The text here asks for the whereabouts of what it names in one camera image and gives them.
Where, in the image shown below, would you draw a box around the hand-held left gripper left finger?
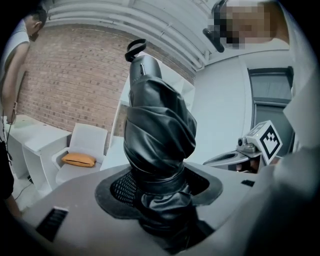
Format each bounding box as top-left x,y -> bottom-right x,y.
23,166 -> 163,256

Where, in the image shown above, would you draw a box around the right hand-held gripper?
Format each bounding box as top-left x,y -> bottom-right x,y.
202,119 -> 283,167

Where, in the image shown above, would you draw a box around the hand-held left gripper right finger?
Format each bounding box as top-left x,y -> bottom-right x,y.
184,162 -> 260,253

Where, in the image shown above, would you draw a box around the small white desk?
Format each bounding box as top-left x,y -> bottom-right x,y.
4,114 -> 73,198

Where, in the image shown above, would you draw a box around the person's right hand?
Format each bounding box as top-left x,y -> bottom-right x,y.
236,159 -> 261,173

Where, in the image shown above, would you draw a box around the orange cushion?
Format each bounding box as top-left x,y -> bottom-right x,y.
61,152 -> 97,168

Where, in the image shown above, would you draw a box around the white chair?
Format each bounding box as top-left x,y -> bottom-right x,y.
51,122 -> 109,186

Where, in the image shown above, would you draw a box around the dark framed glass door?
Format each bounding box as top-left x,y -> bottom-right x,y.
247,66 -> 297,157

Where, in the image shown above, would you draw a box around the person's white shirt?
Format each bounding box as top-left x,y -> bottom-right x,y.
254,0 -> 320,256

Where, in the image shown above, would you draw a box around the person's head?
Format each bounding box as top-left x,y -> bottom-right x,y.
207,0 -> 292,50

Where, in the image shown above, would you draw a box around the white ceiling pipes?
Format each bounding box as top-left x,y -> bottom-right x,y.
44,0 -> 213,73

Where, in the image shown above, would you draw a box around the black head-worn camera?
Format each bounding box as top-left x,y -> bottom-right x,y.
202,0 -> 226,53

